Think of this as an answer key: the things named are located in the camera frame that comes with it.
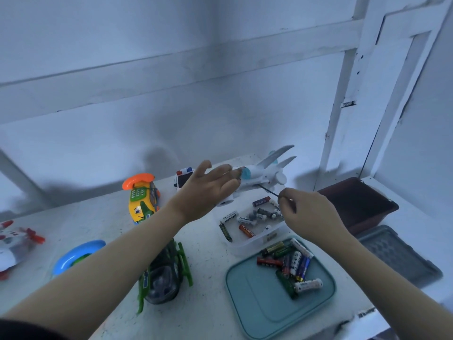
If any person's right hand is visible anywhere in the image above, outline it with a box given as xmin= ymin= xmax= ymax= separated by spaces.
xmin=277 ymin=187 xmax=352 ymax=250

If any person's left hand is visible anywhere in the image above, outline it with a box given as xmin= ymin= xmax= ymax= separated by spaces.
xmin=170 ymin=161 xmax=243 ymax=225

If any black white toy car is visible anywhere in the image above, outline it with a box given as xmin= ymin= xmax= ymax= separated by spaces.
xmin=175 ymin=166 xmax=196 ymax=190

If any dark brown storage box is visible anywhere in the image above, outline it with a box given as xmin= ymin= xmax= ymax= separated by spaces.
xmin=318 ymin=177 xmax=400 ymax=237

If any red screwdriver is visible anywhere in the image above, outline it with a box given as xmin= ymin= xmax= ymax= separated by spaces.
xmin=258 ymin=183 xmax=294 ymax=210

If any pile of batteries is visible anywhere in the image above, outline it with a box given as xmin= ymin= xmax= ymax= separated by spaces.
xmin=256 ymin=238 xmax=324 ymax=298

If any heap of mixed batteries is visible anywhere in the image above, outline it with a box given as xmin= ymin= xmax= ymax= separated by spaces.
xmin=218 ymin=196 xmax=284 ymax=242

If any yellow orange toy car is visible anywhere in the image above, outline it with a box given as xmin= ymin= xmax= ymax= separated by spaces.
xmin=122 ymin=172 xmax=161 ymax=225

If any white toy airplane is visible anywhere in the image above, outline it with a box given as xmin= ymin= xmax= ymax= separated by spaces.
xmin=211 ymin=145 xmax=298 ymax=207

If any clear plastic container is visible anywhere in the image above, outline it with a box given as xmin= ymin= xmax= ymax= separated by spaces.
xmin=217 ymin=189 xmax=295 ymax=261

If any dark green toy helicopter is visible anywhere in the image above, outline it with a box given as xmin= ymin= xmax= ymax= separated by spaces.
xmin=136 ymin=200 xmax=194 ymax=315

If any grey storage box lid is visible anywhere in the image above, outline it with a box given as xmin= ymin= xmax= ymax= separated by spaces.
xmin=354 ymin=224 xmax=444 ymax=289

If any teal container lid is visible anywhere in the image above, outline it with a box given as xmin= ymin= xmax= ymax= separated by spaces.
xmin=225 ymin=236 xmax=338 ymax=340

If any green orange toy car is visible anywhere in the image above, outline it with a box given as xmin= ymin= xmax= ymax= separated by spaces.
xmin=51 ymin=240 xmax=107 ymax=278

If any red white toy vehicle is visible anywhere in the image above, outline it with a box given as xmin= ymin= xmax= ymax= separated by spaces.
xmin=0 ymin=220 xmax=46 ymax=281

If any person's right forearm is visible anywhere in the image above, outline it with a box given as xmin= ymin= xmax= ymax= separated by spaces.
xmin=322 ymin=233 xmax=453 ymax=340

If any person's black sleeve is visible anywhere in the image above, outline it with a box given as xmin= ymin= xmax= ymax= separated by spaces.
xmin=0 ymin=318 xmax=52 ymax=340

